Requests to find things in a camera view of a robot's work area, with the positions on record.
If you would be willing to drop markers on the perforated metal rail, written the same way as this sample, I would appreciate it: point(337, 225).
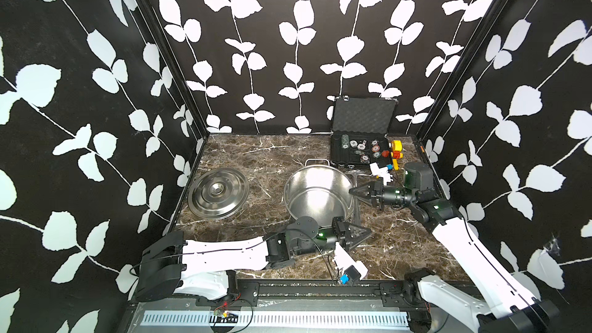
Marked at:
point(370, 320)

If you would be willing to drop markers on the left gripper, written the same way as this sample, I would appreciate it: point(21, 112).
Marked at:
point(348, 240)

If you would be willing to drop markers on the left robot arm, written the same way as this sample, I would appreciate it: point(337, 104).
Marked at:
point(175, 265)

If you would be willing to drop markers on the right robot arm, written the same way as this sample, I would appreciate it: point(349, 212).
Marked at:
point(505, 304)

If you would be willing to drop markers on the yellow red toy block figure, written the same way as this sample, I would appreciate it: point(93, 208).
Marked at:
point(396, 153)

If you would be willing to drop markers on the stainless steel pot lid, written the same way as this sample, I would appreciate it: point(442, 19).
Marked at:
point(218, 194)

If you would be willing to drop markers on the blue green chip stack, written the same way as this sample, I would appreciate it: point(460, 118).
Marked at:
point(345, 141)

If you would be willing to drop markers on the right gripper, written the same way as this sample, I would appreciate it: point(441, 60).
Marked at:
point(372, 189)

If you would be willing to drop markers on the black poker chip case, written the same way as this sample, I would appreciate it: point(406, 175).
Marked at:
point(367, 122)

